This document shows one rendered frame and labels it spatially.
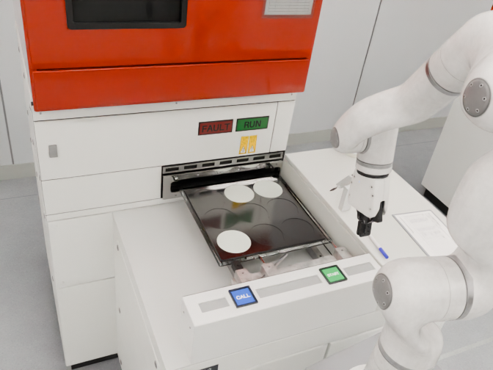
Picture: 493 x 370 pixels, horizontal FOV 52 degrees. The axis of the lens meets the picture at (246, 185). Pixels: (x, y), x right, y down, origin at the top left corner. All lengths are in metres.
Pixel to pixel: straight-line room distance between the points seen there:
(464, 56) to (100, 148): 1.04
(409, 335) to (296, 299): 0.37
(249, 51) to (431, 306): 0.88
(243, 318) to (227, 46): 0.74
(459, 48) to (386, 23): 2.92
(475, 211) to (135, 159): 1.05
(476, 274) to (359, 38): 2.90
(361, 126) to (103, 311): 1.30
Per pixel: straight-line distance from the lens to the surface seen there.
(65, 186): 1.61
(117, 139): 1.55
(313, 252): 1.59
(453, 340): 2.75
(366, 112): 1.07
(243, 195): 1.67
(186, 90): 1.48
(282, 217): 1.61
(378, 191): 1.20
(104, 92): 1.42
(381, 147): 1.17
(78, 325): 2.05
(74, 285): 1.89
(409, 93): 1.03
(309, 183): 1.69
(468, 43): 0.91
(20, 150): 3.26
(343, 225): 1.55
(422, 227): 1.63
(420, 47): 4.14
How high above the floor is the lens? 1.88
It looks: 35 degrees down
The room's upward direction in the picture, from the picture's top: 9 degrees clockwise
